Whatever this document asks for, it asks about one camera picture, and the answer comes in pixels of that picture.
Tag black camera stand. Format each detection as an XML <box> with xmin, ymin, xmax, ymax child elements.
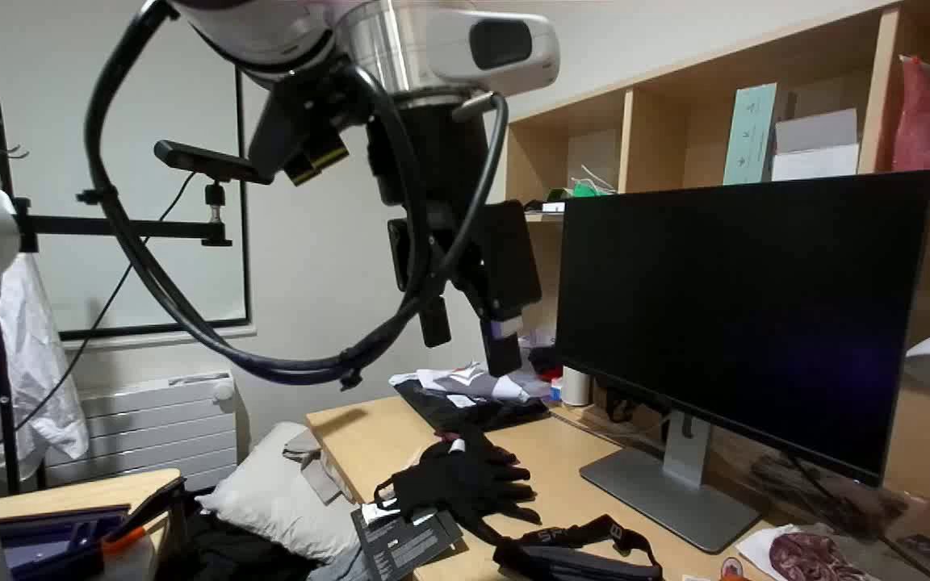
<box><xmin>0</xmin><ymin>2</ymin><xmax>236</xmax><ymax>496</ymax></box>

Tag white plastic cover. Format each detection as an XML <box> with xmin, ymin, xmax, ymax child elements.
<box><xmin>0</xmin><ymin>157</ymin><xmax>94</xmax><ymax>477</ymax></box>

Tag purple plastic tray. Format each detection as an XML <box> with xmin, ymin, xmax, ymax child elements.
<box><xmin>0</xmin><ymin>510</ymin><xmax>130</xmax><ymax>581</ymax></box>

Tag teal book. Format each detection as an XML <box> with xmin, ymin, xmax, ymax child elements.
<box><xmin>719</xmin><ymin>82</ymin><xmax>780</xmax><ymax>186</ymax></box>

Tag black gloves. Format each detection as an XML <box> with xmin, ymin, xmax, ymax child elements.
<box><xmin>371</xmin><ymin>429</ymin><xmax>543</xmax><ymax>542</ymax></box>

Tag white radiator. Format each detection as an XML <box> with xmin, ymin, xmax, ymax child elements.
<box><xmin>75</xmin><ymin>368</ymin><xmax>242</xmax><ymax>495</ymax></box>

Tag green item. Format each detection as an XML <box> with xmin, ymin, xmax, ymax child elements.
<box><xmin>566</xmin><ymin>175</ymin><xmax>620</xmax><ymax>199</ymax></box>

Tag small wooden side table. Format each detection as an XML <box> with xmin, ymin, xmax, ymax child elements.
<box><xmin>0</xmin><ymin>464</ymin><xmax>188</xmax><ymax>581</ymax></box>

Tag grey metal cylinder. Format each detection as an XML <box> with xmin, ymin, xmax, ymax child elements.
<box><xmin>524</xmin><ymin>197</ymin><xmax>572</xmax><ymax>226</ymax></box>

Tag black folded cloth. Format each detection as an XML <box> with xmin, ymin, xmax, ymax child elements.
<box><xmin>394</xmin><ymin>382</ymin><xmax>554</xmax><ymax>437</ymax></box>

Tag black computer monitor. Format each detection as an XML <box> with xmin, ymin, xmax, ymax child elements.
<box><xmin>552</xmin><ymin>170</ymin><xmax>930</xmax><ymax>559</ymax></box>

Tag black booklet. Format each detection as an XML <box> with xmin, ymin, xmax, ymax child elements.
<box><xmin>349</xmin><ymin>505</ymin><xmax>467</xmax><ymax>581</ymax></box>

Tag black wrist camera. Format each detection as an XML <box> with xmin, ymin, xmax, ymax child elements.
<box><xmin>245</xmin><ymin>67</ymin><xmax>354</xmax><ymax>186</ymax></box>

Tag red bag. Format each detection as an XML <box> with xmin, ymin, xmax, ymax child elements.
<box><xmin>892</xmin><ymin>55</ymin><xmax>930</xmax><ymax>202</ymax></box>

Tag wooden shelf unit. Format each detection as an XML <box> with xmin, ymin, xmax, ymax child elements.
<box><xmin>499</xmin><ymin>0</ymin><xmax>930</xmax><ymax>510</ymax></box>

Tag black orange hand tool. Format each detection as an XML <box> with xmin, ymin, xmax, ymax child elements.
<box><xmin>100</xmin><ymin>481</ymin><xmax>184</xmax><ymax>559</ymax></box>

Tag thin black camera cable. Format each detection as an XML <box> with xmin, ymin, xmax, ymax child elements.
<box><xmin>0</xmin><ymin>170</ymin><xmax>199</xmax><ymax>454</ymax></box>

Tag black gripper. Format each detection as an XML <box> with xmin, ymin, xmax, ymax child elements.
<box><xmin>365</xmin><ymin>89</ymin><xmax>546</xmax><ymax>382</ymax></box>

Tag grey strap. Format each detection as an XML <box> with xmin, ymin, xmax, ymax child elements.
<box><xmin>281</xmin><ymin>429</ymin><xmax>345</xmax><ymax>507</ymax></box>

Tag black bag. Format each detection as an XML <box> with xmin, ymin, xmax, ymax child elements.
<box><xmin>155</xmin><ymin>505</ymin><xmax>319</xmax><ymax>581</ymax></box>

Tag white pillow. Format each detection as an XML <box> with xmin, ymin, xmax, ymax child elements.
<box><xmin>199</xmin><ymin>421</ymin><xmax>365</xmax><ymax>561</ymax></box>

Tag black framed whiteboard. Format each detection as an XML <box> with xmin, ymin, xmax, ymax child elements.
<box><xmin>55</xmin><ymin>62</ymin><xmax>254</xmax><ymax>341</ymax></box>

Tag white patterned cloth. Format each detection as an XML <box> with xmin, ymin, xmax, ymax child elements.
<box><xmin>386</xmin><ymin>365</ymin><xmax>538</xmax><ymax>409</ymax></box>

